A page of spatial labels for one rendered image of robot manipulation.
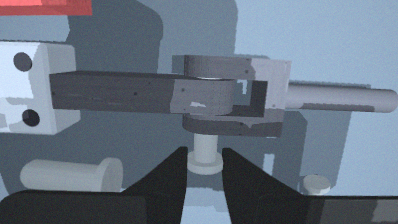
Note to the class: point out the red block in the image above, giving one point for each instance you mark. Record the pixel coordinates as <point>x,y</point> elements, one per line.
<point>45,7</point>

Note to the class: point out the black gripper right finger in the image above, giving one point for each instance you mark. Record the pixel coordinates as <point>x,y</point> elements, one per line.
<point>255,197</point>

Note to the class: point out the grey headed pin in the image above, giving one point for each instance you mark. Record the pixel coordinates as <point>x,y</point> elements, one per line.
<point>316,184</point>
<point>205,159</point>
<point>68,176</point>

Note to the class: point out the grey metal plate with four holes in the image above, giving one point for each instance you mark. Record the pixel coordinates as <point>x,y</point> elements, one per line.
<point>25,95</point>

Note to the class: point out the dark grey flat bar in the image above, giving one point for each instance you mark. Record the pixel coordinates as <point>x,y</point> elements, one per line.
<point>141,93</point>

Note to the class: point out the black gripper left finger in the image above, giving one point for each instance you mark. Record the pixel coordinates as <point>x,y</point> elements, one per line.
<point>166,186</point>

